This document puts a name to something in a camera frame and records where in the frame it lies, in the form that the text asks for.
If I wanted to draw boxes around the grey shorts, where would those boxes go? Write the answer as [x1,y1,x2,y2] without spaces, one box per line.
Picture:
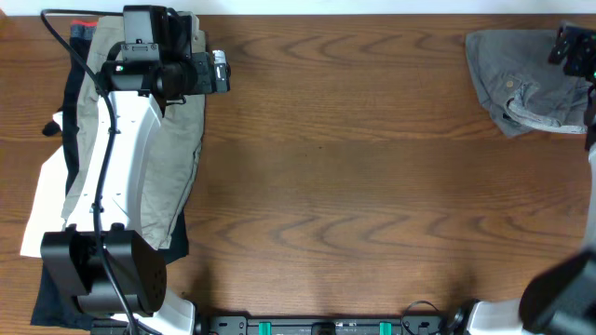
[465,30,589,138]

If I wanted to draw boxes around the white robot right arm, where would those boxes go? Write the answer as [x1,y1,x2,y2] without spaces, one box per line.
[437,23,595,335]

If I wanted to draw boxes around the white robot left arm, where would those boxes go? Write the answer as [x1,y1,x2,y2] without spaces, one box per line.
[40,6,230,334]

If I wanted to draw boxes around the khaki beige shorts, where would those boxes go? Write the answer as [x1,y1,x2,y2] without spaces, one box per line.
[60,13,209,252]

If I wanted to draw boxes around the white garment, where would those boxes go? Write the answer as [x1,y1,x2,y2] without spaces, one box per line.
[20,111,70,260]

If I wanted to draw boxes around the black garment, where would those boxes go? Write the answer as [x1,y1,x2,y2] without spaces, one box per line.
[31,21,189,330]

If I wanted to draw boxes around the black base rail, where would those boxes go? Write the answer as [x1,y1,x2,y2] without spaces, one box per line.
[194,315,449,335]

